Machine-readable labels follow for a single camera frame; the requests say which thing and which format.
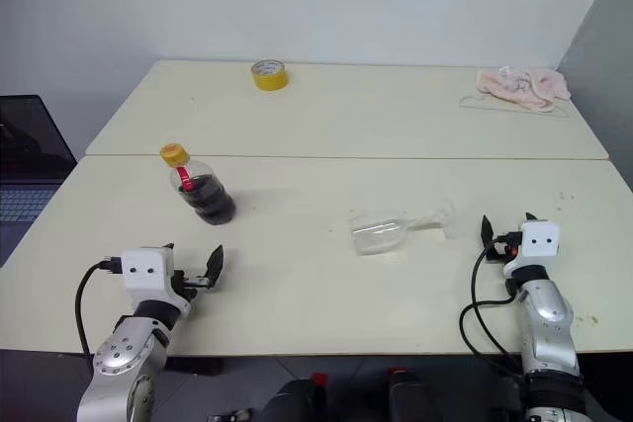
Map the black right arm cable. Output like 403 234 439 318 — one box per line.
459 237 526 370

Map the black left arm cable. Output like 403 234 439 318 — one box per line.
74 258 123 360

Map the pink cloth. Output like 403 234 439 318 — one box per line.
475 65 572 114

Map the dark rounded shape red top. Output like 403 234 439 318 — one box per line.
385 367 432 422
258 372 328 422

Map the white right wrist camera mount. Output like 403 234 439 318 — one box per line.
518 220 562 258

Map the dark laptop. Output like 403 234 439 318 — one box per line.
0 94 78 268

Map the yellow tape roll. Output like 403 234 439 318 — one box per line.
249 58 291 93

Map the clear wine glass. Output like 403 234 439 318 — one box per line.
347 199 464 258

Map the dark soda plastic bottle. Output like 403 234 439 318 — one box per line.
169 156 238 227

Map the yellow bottle cap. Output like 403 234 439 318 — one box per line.
158 141 192 168

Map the thin wire clothes hanger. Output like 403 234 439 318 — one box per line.
458 92 571 123

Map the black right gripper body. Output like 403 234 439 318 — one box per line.
486 230 522 266

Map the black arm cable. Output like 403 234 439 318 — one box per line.
74 258 123 360
459 237 526 370

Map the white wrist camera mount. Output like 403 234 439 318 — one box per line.
518 220 562 258
120 247 173 302

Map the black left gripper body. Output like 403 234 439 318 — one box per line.
169 268 212 302

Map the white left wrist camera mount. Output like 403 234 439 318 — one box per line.
120 247 173 302

